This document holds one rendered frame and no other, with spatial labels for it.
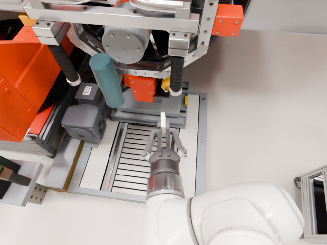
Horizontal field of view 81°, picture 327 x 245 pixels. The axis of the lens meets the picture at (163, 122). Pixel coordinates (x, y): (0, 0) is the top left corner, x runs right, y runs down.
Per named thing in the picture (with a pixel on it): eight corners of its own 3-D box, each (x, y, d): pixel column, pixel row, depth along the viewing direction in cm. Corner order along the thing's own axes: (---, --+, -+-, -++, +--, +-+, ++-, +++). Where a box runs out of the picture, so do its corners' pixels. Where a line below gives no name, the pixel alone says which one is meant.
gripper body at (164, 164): (150, 187, 51) (151, 158, 57) (182, 185, 50) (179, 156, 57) (145, 172, 46) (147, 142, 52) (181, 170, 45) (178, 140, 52)
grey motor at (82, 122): (123, 101, 143) (113, 65, 113) (108, 154, 122) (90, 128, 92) (100, 98, 144) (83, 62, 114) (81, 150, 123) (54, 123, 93)
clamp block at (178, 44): (190, 35, 53) (192, 16, 48) (187, 58, 49) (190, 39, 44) (171, 33, 53) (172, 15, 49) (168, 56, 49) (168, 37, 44)
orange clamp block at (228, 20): (210, 22, 70) (235, 24, 70) (210, 36, 66) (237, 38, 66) (215, 2, 64) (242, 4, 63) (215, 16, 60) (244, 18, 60)
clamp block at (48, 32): (71, 26, 55) (63, 7, 51) (59, 46, 51) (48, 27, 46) (55, 24, 56) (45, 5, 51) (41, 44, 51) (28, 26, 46)
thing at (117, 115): (188, 89, 149) (189, 80, 140) (184, 129, 131) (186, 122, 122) (125, 82, 152) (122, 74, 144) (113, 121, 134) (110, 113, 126)
